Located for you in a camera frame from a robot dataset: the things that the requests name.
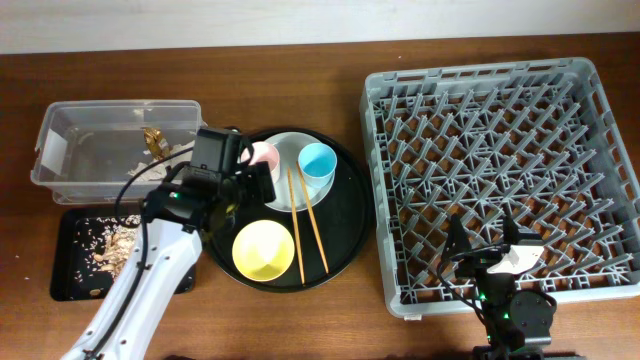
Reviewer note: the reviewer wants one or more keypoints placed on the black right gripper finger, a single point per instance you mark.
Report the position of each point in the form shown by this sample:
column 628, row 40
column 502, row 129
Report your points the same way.
column 514, row 235
column 457, row 245

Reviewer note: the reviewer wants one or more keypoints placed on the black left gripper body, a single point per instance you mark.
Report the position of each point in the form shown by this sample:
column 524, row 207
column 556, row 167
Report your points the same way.
column 230, row 192

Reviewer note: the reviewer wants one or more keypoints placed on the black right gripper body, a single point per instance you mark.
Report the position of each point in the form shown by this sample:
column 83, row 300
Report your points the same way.
column 480, row 265

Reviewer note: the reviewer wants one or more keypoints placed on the wooden chopstick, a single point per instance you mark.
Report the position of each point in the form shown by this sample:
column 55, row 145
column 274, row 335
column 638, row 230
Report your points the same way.
column 296, row 227
column 313, row 220

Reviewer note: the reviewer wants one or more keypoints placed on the white wrapper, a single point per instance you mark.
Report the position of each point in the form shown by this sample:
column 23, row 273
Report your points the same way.
column 159, row 172

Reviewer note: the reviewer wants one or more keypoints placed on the yellow bowl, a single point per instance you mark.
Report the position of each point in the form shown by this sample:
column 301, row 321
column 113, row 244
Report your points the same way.
column 263, row 250

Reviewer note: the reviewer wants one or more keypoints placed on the brown gold snack wrapper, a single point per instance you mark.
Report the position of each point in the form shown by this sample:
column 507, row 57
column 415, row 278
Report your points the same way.
column 156, row 143

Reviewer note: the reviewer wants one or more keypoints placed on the food scraps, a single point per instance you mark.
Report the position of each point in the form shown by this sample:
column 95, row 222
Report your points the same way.
column 104, row 245

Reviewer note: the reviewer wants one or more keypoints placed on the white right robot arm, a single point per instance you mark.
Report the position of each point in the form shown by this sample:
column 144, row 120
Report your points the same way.
column 517, row 322

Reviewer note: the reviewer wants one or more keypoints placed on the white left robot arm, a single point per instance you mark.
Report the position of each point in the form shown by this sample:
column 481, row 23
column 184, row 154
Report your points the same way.
column 129, row 315

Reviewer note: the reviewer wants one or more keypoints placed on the grey dishwasher rack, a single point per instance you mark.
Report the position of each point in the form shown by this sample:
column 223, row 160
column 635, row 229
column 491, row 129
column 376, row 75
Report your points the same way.
column 533, row 140

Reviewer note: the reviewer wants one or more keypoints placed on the pink cup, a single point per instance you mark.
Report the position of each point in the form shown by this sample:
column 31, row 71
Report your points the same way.
column 264, row 151

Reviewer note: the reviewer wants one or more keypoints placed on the grey plate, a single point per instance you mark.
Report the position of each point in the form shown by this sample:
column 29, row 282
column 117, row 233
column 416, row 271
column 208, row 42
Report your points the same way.
column 289, row 145

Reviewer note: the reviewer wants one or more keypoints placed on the blue cup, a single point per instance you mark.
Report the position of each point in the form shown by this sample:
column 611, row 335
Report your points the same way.
column 318, row 163

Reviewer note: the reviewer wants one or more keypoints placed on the black round tray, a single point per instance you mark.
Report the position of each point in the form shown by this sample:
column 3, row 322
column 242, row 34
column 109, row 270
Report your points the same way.
column 344, row 217

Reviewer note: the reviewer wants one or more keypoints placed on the clear plastic bin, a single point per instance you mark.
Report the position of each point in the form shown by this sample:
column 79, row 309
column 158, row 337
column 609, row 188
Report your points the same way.
column 88, row 150

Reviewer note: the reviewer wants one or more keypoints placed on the black rectangular tray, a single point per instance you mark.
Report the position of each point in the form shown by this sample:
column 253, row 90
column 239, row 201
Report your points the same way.
column 64, row 287

